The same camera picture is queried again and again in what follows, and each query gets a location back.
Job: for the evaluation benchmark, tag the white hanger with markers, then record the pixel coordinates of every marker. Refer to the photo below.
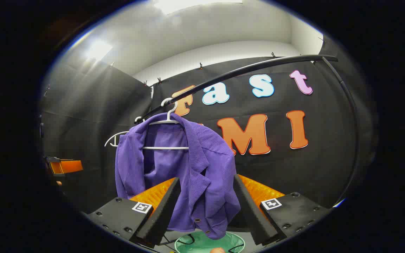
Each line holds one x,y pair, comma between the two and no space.
164,148
116,135

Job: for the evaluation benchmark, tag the purple ribbed shirt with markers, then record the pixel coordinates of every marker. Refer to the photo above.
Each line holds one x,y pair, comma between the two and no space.
206,175

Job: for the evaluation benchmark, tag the black clothes rack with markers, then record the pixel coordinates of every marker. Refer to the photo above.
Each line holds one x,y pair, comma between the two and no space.
258,65

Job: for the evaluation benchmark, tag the row of small backdrop clips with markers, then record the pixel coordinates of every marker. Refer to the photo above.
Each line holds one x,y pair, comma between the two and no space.
200,65

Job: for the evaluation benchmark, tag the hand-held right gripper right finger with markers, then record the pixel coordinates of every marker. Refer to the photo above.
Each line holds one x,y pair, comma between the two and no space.
255,211

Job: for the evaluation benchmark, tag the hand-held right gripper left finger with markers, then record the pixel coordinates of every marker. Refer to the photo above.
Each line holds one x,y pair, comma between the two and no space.
162,211

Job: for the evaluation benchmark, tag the green laundry hamper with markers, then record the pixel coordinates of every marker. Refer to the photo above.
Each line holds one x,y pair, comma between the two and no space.
202,244

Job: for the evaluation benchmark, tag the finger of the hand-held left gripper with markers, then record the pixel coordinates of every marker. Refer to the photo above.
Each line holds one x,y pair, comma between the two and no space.
70,166

